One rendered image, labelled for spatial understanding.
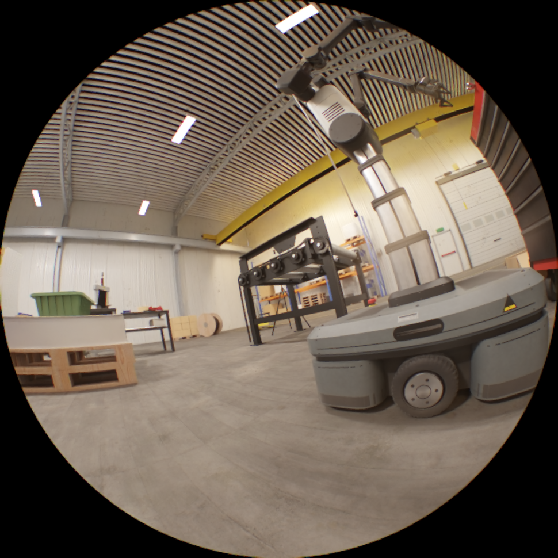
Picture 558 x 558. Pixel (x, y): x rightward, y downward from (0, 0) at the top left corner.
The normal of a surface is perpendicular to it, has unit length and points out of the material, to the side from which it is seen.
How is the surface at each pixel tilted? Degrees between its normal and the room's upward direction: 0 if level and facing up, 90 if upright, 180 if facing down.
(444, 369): 86
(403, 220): 90
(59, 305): 106
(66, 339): 90
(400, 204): 90
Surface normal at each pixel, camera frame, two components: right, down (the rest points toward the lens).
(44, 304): 0.66, 0.00
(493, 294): -0.66, -0.66
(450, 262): -0.65, 0.00
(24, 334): 0.74, -0.28
